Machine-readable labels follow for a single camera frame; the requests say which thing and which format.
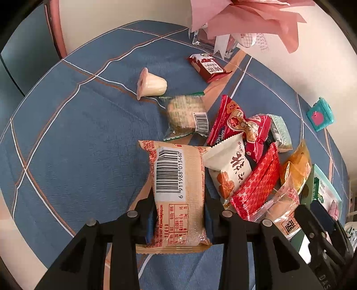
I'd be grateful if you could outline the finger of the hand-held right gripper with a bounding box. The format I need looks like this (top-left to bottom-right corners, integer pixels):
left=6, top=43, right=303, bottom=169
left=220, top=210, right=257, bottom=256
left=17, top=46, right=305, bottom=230
left=295, top=204, right=346, bottom=268
left=310, top=200, right=353, bottom=257

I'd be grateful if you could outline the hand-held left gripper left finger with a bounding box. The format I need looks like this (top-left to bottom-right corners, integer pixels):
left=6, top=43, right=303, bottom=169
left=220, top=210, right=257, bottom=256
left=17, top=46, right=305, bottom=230
left=35, top=192, right=157, bottom=290

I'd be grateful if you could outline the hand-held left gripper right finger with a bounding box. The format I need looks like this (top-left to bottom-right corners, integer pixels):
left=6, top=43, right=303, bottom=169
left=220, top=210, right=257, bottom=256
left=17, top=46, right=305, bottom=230
left=203, top=192, right=324, bottom=290

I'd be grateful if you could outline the teal edged white tray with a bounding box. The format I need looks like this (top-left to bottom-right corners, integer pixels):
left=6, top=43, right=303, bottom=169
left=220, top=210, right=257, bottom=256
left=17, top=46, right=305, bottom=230
left=290, top=164, right=343, bottom=263

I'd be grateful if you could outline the clear bun snack packet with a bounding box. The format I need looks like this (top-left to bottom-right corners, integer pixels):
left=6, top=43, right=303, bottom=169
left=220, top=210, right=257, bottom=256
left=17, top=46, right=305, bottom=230
left=251, top=173, right=300, bottom=240

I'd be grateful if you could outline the beige barcode snack packet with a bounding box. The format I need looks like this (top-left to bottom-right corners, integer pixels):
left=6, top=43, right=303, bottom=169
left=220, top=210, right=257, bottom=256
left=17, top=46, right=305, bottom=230
left=138, top=140, right=212, bottom=254

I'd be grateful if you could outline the white walnut print snack packet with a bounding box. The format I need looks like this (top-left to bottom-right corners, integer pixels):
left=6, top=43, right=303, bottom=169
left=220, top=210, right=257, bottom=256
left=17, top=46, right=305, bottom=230
left=202, top=132, right=253, bottom=208

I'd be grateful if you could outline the red patterned snack packet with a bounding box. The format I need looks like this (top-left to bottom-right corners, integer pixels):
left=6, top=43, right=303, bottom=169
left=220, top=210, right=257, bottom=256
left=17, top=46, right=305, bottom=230
left=230, top=142, right=281, bottom=222

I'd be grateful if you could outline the orange snack packet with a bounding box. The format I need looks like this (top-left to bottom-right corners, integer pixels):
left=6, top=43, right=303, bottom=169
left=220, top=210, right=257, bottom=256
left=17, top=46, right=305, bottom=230
left=280, top=139, right=312, bottom=196

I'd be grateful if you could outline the silver green snack packet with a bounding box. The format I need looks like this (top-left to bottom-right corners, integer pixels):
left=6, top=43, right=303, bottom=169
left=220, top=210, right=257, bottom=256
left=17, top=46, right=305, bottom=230
left=266, top=114, right=293, bottom=153

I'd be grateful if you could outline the red cartoon snack packet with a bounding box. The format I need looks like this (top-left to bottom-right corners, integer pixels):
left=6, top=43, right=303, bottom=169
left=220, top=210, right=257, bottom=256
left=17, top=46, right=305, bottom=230
left=206, top=95, right=247, bottom=147

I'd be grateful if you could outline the white green printed bag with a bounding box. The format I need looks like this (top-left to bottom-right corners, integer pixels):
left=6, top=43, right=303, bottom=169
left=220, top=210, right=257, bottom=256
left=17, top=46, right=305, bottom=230
left=344, top=217, right=357, bottom=243

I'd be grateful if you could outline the small teal box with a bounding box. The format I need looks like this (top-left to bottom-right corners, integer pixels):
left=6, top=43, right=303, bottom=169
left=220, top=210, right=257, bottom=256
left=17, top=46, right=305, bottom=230
left=306, top=97, right=334, bottom=132

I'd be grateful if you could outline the clear rice cracker packet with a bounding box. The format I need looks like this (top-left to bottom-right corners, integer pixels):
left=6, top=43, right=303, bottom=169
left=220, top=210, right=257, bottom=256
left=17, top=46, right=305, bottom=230
left=158, top=92, right=210, bottom=141

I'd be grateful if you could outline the jelly cup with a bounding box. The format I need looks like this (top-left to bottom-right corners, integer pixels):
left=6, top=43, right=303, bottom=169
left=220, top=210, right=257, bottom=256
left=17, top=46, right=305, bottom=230
left=136, top=67, right=168, bottom=101

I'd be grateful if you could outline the red brown snack packet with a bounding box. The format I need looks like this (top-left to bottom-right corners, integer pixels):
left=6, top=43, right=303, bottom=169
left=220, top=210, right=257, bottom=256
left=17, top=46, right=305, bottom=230
left=186, top=53, right=233, bottom=83

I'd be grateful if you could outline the glass vase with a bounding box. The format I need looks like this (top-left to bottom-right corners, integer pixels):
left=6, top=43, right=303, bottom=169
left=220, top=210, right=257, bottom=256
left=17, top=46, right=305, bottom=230
left=191, top=28, right=237, bottom=59

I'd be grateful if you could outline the pink flower bouquet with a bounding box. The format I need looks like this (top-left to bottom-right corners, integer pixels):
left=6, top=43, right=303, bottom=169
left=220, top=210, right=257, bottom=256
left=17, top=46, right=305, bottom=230
left=188, top=0, right=315, bottom=60

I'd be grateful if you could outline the pink rimmed chair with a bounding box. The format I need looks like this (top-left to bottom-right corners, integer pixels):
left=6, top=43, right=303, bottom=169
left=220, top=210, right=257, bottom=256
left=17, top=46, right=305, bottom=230
left=0, top=0, right=67, bottom=97

